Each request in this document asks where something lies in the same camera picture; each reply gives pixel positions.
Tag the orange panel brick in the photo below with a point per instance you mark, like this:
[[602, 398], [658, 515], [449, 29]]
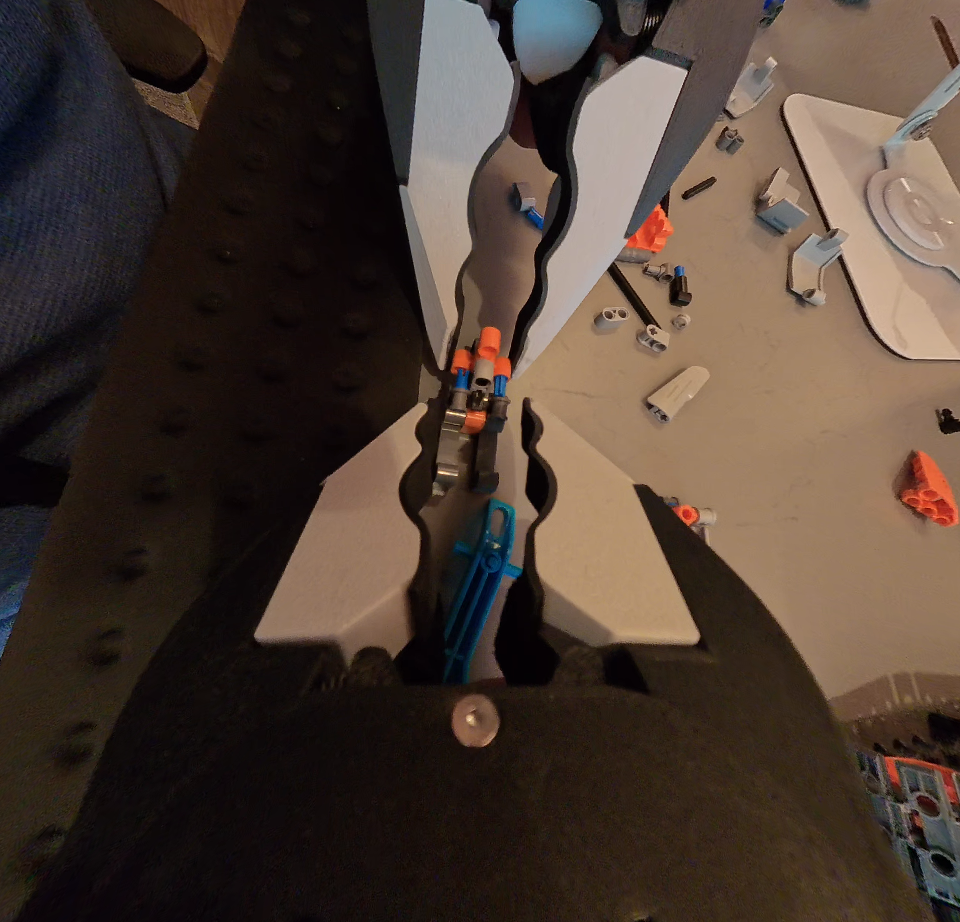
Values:
[[654, 232]]

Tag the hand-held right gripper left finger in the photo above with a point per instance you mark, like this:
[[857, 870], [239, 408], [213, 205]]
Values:
[[337, 562]]

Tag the white curved blade panel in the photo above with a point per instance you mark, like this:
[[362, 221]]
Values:
[[679, 393]]

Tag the black angled connector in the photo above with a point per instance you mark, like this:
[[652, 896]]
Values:
[[771, 13]]

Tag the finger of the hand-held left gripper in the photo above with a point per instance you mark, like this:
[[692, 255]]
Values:
[[450, 112], [622, 149]]

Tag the short black axle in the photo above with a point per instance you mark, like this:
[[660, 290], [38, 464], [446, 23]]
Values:
[[699, 188]]

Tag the blue pin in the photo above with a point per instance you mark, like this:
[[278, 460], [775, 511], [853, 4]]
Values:
[[535, 219]]

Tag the small black brick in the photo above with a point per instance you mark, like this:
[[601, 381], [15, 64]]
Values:
[[949, 421]]

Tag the light grey two-hole connector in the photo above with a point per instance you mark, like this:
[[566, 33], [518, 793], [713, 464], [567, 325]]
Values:
[[652, 337]]

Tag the grey orange brick claw assembly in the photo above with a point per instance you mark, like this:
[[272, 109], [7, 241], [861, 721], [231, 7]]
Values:
[[450, 449]]

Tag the small light grey panel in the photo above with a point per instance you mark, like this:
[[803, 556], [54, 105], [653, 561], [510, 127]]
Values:
[[523, 194]]

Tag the grey white orange brick arm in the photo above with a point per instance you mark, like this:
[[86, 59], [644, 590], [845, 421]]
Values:
[[694, 515]]

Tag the black blue pin connector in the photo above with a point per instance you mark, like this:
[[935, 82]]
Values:
[[681, 290]]

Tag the white book stand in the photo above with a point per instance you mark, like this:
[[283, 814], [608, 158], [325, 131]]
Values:
[[840, 187]]

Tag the light grey box panel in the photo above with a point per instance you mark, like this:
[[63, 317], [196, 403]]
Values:
[[780, 209]]

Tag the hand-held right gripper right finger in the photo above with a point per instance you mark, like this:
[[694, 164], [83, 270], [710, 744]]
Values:
[[607, 562]]

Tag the light grey curved panel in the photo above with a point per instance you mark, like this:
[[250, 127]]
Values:
[[810, 258]]

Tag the long black axle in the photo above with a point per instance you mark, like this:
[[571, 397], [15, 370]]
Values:
[[634, 296]]

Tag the pile of light grey panels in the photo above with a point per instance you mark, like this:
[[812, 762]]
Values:
[[754, 86]]

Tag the black perforated pad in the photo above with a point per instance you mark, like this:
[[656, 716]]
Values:
[[262, 299]]

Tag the cyan plastic brick tool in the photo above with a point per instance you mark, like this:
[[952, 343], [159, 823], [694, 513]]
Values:
[[480, 577]]

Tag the orange wedge brick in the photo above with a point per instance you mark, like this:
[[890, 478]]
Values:
[[930, 487]]

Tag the grey tracked toy robot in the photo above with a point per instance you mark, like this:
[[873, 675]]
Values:
[[915, 809]]

